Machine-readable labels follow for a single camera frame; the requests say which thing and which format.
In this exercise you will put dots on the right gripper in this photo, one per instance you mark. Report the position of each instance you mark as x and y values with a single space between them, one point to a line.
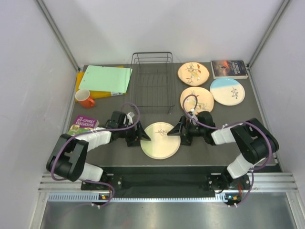
186 139

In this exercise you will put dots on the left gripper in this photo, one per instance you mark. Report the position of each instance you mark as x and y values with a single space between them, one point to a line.
139 134

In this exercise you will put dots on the cream plate with sprig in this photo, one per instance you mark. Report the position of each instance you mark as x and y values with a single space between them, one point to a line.
161 146

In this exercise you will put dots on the bird plate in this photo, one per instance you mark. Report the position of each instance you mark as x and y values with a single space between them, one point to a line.
197 98
193 74

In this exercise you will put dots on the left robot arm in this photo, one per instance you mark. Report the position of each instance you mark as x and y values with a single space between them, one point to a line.
68 158

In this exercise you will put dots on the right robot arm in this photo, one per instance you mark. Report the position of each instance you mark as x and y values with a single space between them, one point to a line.
254 141

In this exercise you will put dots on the purple treehouse book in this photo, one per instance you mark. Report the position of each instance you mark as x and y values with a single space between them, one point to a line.
82 124

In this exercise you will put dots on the blue and white plate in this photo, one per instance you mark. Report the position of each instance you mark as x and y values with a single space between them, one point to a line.
227 91

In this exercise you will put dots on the yellow folder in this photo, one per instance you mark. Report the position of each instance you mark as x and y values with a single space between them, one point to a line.
100 94

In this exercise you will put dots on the orange mug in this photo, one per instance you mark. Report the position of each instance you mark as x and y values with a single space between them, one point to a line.
84 98

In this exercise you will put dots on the green paper folder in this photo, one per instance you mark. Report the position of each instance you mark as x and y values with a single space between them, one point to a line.
104 78

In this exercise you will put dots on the dark paperback book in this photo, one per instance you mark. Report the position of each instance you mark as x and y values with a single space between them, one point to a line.
231 69

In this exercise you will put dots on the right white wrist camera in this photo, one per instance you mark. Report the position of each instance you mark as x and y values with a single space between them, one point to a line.
192 116

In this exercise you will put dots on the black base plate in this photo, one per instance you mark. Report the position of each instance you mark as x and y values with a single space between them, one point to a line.
206 181

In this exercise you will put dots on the black wire dish rack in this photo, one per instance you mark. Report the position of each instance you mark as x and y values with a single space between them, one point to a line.
152 82

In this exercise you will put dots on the aluminium front rail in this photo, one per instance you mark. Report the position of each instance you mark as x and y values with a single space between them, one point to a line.
262 182

